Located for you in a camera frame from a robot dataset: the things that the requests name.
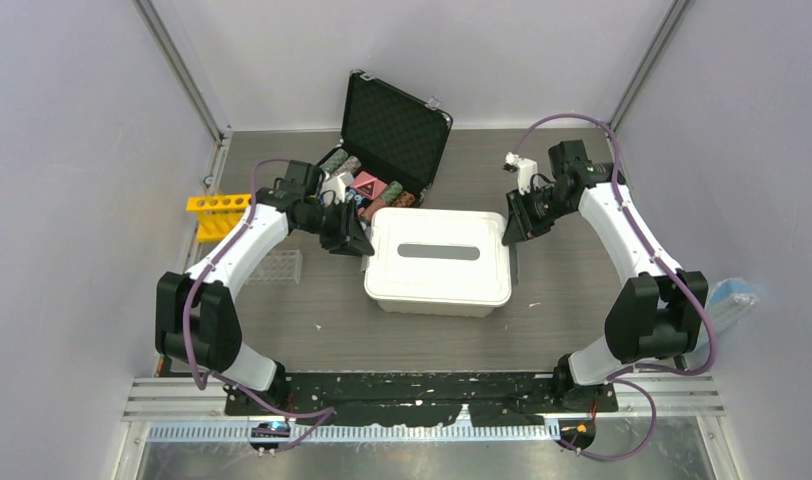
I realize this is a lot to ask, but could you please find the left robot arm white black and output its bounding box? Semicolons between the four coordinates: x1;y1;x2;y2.
154;160;374;414

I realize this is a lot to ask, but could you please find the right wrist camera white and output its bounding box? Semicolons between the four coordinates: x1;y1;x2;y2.
503;152;538;195

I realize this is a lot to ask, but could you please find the blue plastic bag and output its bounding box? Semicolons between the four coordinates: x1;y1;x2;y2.
686;277;760;376

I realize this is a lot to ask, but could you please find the beige plastic bin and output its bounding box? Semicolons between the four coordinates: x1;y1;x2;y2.
360;245;519;319

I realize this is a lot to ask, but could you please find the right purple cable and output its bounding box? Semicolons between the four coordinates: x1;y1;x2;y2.
511;113;720;463

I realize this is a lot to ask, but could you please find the clear plastic well plate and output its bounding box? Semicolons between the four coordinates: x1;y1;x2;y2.
246;250;303;284

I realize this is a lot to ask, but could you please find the yellow test tube rack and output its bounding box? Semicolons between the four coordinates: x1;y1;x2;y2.
186;193;251;243

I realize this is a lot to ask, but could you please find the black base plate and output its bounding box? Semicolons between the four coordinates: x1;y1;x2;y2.
223;371;618;428

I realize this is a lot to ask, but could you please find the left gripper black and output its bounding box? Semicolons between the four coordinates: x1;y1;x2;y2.
298;199;374;259

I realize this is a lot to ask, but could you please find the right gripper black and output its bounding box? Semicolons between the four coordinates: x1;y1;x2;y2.
502;184;573;247

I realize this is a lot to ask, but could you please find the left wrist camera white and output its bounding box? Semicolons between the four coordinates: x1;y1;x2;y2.
318;172;355;206

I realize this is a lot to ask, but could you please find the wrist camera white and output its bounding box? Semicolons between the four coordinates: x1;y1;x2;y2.
318;172;355;206
503;152;538;195

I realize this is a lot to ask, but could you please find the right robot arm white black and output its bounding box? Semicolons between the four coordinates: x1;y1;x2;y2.
502;140;708;411

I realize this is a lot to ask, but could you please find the white bin lid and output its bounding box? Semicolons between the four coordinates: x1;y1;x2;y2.
364;207;512;318

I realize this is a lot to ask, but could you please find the black poker chip case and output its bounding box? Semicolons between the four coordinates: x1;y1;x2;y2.
318;70;453;225

